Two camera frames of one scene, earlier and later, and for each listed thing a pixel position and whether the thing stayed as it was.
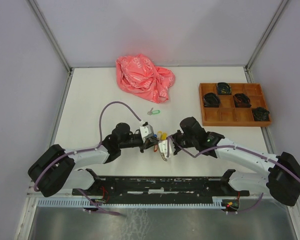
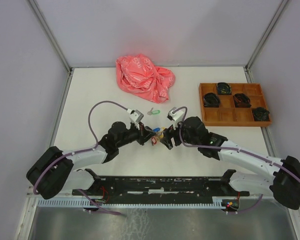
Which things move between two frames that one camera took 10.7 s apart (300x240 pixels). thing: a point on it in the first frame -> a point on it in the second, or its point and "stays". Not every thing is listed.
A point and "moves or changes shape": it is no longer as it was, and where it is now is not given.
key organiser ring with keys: (159, 136) moves or changes shape
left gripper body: (144, 145) -> (140, 139)
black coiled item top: (224, 88) stays
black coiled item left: (211, 100) stays
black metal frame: (159, 190) stays
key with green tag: (153, 112) stays
